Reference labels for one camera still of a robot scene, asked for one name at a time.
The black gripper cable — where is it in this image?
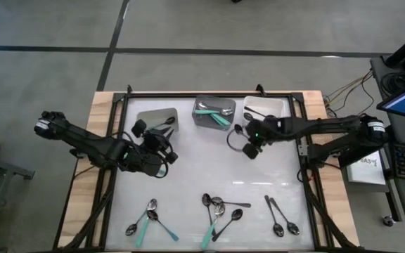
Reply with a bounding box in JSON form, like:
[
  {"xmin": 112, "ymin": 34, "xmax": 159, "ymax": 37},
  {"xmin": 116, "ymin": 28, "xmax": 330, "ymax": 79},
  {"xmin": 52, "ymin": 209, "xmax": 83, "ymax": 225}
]
[
  {"xmin": 116, "ymin": 130, "xmax": 175, "ymax": 179},
  {"xmin": 226, "ymin": 129, "xmax": 248, "ymax": 153}
]

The white paper sheet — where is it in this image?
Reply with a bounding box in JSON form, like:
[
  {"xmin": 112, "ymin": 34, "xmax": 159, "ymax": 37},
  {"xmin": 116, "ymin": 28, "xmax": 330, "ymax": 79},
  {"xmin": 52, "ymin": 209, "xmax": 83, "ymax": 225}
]
[{"xmin": 345, "ymin": 150, "xmax": 387, "ymax": 186}]

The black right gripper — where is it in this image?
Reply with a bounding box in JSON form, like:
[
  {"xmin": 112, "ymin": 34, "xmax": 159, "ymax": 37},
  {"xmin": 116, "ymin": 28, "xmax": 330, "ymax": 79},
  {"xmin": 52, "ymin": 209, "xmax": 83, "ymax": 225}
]
[{"xmin": 241, "ymin": 117, "xmax": 281, "ymax": 145}]

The black table frame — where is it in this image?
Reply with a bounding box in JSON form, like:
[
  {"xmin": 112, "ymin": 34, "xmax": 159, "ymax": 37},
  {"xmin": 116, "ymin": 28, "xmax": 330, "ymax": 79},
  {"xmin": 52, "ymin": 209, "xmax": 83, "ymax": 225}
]
[{"xmin": 52, "ymin": 83, "xmax": 362, "ymax": 253}]

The gray translucent plastic bin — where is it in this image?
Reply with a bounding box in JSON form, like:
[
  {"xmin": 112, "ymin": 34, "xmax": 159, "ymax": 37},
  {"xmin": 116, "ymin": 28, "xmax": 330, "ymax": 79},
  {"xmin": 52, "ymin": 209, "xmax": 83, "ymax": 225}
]
[{"xmin": 191, "ymin": 94, "xmax": 238, "ymax": 131}]

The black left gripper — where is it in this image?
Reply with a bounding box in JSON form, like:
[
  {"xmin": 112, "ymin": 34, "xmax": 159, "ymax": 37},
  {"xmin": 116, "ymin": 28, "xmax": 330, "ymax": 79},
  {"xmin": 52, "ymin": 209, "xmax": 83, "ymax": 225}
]
[{"xmin": 142, "ymin": 126, "xmax": 179, "ymax": 164}]

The black coiled cable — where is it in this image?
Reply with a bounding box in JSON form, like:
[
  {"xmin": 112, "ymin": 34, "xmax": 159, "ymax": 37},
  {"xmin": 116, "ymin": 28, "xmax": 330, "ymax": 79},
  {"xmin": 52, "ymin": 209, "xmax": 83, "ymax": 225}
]
[{"xmin": 380, "ymin": 72, "xmax": 405, "ymax": 96}]

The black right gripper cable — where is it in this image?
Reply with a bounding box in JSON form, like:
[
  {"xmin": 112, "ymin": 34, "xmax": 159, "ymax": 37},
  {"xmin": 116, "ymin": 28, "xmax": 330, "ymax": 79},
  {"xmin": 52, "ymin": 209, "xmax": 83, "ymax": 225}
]
[{"xmin": 226, "ymin": 129, "xmax": 248, "ymax": 153}]

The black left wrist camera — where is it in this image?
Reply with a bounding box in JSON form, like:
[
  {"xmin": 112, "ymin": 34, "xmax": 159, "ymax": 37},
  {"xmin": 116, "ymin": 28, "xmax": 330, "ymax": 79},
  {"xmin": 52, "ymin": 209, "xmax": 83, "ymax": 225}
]
[{"xmin": 131, "ymin": 118, "xmax": 148, "ymax": 138}]

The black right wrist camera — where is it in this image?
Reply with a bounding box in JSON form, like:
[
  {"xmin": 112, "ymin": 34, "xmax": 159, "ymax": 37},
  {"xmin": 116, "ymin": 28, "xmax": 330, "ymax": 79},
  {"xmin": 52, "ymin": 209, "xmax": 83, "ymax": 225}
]
[{"xmin": 242, "ymin": 142, "xmax": 260, "ymax": 160}]

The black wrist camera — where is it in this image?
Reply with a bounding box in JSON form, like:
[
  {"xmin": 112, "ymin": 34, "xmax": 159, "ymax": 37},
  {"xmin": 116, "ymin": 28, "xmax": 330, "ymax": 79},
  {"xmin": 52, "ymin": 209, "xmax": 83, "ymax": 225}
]
[
  {"xmin": 242, "ymin": 142, "xmax": 260, "ymax": 160},
  {"xmin": 131, "ymin": 118, "xmax": 148, "ymax": 138}
]

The yellow and black wire bundle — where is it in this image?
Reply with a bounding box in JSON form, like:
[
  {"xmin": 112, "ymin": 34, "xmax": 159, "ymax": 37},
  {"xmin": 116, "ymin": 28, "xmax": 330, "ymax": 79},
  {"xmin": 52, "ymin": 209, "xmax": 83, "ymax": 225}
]
[{"xmin": 323, "ymin": 69, "xmax": 375, "ymax": 119}]

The white plastic bin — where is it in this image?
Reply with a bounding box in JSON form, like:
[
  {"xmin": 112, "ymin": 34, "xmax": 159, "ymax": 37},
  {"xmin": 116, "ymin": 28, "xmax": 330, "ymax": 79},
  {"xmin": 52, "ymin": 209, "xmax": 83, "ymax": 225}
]
[
  {"xmin": 136, "ymin": 107, "xmax": 180, "ymax": 136},
  {"xmin": 242, "ymin": 96, "xmax": 292, "ymax": 127}
]

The silver spoon teal handle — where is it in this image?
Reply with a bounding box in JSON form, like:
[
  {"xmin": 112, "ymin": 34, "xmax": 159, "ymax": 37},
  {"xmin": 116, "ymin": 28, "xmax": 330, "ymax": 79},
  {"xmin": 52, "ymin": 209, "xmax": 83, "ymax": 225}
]
[
  {"xmin": 209, "ymin": 114, "xmax": 226, "ymax": 128},
  {"xmin": 198, "ymin": 101, "xmax": 232, "ymax": 127},
  {"xmin": 134, "ymin": 198, "xmax": 158, "ymax": 249},
  {"xmin": 200, "ymin": 202, "xmax": 226, "ymax": 250},
  {"xmin": 194, "ymin": 107, "xmax": 233, "ymax": 117}
]

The black spoon blue handle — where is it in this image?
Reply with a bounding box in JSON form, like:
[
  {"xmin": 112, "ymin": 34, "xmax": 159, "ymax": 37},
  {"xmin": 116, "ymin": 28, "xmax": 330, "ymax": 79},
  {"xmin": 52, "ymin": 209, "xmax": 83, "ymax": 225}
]
[
  {"xmin": 148, "ymin": 116, "xmax": 176, "ymax": 131},
  {"xmin": 146, "ymin": 209, "xmax": 180, "ymax": 242},
  {"xmin": 125, "ymin": 209, "xmax": 148, "ymax": 237}
]

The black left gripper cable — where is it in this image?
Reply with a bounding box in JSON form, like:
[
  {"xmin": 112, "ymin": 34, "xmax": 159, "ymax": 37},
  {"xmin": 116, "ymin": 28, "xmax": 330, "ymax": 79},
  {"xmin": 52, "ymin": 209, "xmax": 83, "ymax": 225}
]
[{"xmin": 116, "ymin": 130, "xmax": 175, "ymax": 179}]

